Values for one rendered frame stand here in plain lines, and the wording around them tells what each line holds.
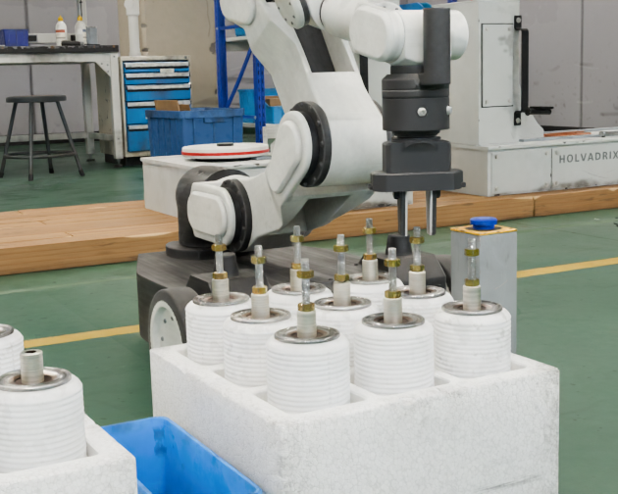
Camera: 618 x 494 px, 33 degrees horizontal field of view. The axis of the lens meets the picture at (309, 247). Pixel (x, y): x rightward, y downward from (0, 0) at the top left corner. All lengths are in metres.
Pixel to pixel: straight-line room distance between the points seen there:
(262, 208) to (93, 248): 1.33
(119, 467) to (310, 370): 0.24
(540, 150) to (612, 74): 4.10
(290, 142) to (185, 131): 4.12
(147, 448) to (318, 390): 0.29
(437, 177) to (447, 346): 0.23
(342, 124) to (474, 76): 2.33
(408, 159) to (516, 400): 0.34
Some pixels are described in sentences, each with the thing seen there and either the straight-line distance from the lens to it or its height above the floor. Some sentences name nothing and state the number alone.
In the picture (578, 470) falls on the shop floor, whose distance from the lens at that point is 1.52.
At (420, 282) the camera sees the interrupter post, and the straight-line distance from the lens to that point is 1.42.
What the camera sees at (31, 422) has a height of 0.22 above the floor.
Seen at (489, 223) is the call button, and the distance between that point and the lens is 1.56.
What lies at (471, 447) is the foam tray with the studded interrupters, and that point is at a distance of 1.28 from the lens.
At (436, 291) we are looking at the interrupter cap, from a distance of 1.42.
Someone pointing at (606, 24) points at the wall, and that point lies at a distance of 8.22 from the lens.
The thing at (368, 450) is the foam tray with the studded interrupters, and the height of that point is 0.13.
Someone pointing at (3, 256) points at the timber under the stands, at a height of 0.06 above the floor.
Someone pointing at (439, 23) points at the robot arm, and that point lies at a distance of 1.34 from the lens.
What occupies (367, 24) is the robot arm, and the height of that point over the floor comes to 0.61.
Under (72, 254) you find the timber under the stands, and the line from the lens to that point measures 3.20.
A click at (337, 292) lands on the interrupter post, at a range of 1.35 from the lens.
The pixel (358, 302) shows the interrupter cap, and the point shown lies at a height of 0.25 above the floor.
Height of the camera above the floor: 0.55
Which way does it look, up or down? 9 degrees down
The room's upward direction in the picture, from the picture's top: 2 degrees counter-clockwise
